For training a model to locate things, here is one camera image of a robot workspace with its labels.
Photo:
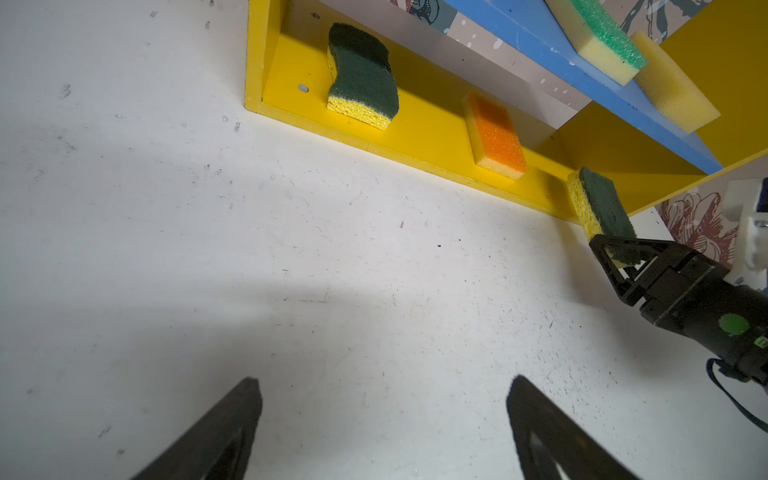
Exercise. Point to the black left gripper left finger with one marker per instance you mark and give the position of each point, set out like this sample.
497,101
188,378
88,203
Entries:
219,444

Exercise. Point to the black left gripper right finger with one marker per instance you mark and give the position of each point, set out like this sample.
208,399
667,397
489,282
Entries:
549,444

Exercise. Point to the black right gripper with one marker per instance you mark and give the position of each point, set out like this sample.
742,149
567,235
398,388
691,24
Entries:
675,286

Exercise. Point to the dark green wavy sponge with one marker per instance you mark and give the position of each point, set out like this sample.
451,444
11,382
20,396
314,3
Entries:
598,208
364,87

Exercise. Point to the orange sponge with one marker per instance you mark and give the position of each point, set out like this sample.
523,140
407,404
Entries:
494,141

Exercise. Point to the yellow sponge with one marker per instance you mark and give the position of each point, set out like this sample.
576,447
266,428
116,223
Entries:
670,90

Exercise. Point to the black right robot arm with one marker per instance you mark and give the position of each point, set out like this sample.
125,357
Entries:
737,338

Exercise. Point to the yellow shelf unit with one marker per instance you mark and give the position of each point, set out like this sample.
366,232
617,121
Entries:
723,50

